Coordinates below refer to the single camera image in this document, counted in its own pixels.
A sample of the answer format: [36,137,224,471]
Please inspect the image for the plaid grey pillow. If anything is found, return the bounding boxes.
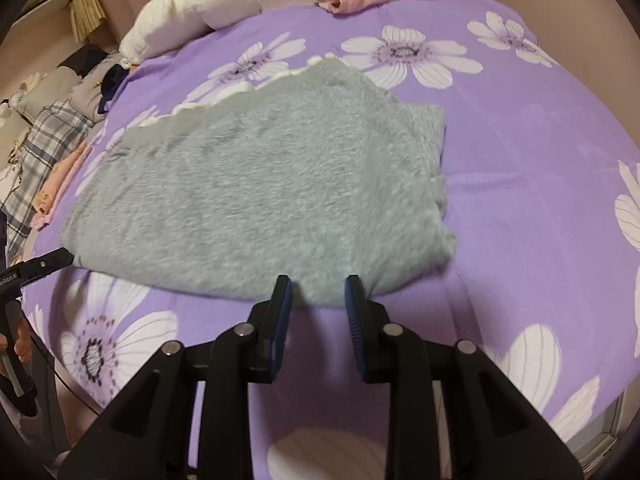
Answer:
[1,98,94,262]

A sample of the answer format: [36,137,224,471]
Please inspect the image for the dark navy garment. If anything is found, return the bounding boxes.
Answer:
[98,63,130,115]

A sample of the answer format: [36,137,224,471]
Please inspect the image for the person's left hand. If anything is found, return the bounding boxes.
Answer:
[0,318,32,363]

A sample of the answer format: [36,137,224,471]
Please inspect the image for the beige grey pillow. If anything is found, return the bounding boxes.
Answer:
[10,66,81,122]

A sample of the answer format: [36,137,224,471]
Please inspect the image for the yellow tassel hanging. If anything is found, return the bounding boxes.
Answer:
[70,0,106,44]

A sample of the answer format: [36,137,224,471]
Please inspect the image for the purple floral bed cover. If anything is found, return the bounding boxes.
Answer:
[25,0,639,479]

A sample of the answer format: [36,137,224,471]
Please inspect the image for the folded orange pink clothes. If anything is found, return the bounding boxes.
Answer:
[29,141,92,231]

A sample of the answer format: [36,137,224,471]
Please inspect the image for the grey fleece garment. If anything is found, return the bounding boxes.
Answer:
[61,60,457,307]

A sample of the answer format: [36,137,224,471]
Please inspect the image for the white plush goose toy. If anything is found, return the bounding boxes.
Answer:
[119,0,262,65]

